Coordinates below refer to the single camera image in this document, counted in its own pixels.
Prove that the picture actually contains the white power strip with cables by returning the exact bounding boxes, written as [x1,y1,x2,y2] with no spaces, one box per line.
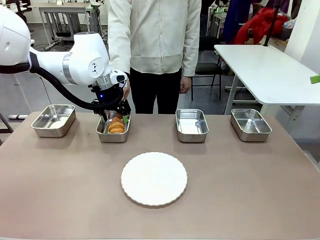
[37,41,63,52]

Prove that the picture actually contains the white scalloped plate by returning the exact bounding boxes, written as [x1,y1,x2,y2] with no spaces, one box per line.
[120,151,188,207]

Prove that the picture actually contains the red jacket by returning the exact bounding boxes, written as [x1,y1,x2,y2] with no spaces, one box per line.
[233,6,290,45]

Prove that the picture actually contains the black folding chair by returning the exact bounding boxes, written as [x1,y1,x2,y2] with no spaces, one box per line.
[191,36,223,101]

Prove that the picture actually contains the black pole with base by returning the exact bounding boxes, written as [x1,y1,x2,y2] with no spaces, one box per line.
[263,0,280,47]

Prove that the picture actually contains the large white table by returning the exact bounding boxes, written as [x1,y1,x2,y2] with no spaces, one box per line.
[214,44,320,116]

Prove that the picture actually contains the person left forearm cream sleeve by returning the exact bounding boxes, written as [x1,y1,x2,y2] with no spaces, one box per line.
[181,37,201,78]

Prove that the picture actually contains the rectangular steel container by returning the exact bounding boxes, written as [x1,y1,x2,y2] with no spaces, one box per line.
[95,109,132,143]
[230,107,273,143]
[30,103,77,138]
[175,108,210,143]

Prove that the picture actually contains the black sleeved arm cable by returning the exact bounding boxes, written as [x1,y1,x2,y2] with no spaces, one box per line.
[0,48,125,111]

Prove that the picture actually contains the person left hand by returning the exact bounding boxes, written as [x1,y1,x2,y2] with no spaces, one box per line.
[179,75,192,95]

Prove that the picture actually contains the golden brown croissant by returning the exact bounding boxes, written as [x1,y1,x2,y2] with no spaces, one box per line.
[107,112,126,135]

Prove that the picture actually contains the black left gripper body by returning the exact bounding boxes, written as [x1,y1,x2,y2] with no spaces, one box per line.
[91,83,125,115]

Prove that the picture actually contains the grey storage basket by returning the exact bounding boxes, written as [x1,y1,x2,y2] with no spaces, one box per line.
[282,19,297,41]

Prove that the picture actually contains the blue purple garment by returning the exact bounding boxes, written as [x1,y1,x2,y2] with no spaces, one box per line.
[223,0,255,45]

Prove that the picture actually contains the grey metal workbench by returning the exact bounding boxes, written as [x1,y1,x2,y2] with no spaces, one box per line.
[27,2,106,51]

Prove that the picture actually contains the person right forearm cream sleeve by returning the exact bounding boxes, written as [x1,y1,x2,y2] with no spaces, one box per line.
[107,29,132,76]

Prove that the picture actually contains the black trousers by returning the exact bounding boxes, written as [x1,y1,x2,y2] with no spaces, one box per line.
[129,67,183,115]

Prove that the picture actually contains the person right hand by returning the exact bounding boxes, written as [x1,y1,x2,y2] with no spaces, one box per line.
[122,77,131,100]

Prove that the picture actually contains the cream button shirt torso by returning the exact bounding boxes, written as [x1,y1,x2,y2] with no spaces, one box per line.
[107,0,202,77]

